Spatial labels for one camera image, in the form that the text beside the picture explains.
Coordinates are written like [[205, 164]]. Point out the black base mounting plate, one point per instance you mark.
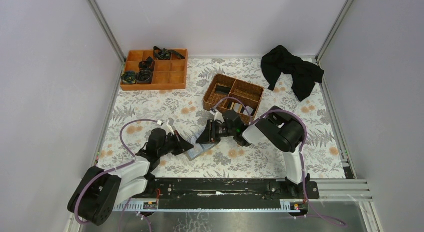
[[213, 193]]

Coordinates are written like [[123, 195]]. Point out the aluminium frame rail front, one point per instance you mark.
[[337, 190]]

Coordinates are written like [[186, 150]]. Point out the brown wicker divided basket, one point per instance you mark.
[[242, 92]]

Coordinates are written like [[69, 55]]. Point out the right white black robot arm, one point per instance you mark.
[[284, 129]]

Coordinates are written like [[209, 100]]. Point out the floral patterned table mat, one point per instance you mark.
[[135, 111]]

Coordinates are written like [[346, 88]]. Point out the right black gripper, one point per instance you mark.
[[214, 131]]

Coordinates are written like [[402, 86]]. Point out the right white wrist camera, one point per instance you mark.
[[217, 116]]

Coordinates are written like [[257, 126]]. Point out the cards stack in basket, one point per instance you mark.
[[239, 108]]

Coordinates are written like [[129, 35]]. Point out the black credit card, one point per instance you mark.
[[222, 90]]

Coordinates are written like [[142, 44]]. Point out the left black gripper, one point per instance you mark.
[[174, 141]]

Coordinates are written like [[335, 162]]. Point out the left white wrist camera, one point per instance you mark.
[[167, 125]]

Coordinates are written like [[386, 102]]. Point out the black crumpled cloth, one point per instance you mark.
[[304, 74]]

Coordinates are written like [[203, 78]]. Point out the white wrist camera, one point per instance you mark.
[[167, 125], [217, 116]]

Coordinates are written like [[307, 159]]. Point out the grey leather card holder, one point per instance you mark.
[[198, 149]]

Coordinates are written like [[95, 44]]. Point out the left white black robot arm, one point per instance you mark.
[[116, 184]]

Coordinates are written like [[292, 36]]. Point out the orange compartment tray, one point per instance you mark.
[[157, 69]]

